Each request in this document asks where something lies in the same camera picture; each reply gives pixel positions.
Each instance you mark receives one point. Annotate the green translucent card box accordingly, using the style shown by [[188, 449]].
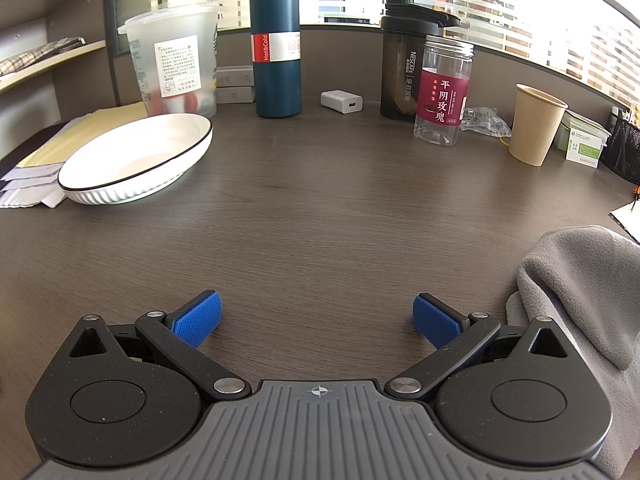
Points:
[[587, 122]]

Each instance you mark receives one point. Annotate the dark blue thermos bottle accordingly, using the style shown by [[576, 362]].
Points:
[[277, 85]]

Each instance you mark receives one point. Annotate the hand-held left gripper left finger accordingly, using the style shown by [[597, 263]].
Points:
[[200, 317]]

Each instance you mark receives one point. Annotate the translucent plastic cup with label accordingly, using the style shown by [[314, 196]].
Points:
[[170, 50]]

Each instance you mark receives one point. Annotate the stack of white papers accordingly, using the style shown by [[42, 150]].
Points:
[[25, 185]]

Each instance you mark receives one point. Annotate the brown paper cup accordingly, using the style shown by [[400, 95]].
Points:
[[535, 125]]

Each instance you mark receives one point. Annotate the white charger plug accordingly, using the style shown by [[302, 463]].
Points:
[[340, 101]]

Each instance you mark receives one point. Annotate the checked cloth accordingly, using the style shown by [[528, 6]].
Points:
[[35, 57]]

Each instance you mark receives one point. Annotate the white printed paper sheet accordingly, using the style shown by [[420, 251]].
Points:
[[630, 220]]

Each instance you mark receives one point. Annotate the white plate with black rim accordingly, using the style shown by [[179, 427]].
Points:
[[135, 160]]

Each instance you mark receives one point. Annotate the clear jar with red label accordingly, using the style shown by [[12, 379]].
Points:
[[442, 95]]

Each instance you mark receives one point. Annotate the white green business card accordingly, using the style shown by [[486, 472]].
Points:
[[585, 152]]

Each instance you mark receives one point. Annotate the grey towel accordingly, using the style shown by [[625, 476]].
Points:
[[575, 280]]

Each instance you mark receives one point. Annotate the crumpled clear plastic wrapper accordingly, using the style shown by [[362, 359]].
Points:
[[485, 122]]

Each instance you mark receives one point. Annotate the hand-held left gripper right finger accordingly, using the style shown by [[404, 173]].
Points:
[[435, 317]]

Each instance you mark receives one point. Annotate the black mesh pen holder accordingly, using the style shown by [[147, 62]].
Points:
[[622, 147]]

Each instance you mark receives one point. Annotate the black shaker bottle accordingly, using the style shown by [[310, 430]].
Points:
[[400, 60]]

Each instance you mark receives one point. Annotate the wooden shelf unit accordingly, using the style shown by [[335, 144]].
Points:
[[30, 10]]

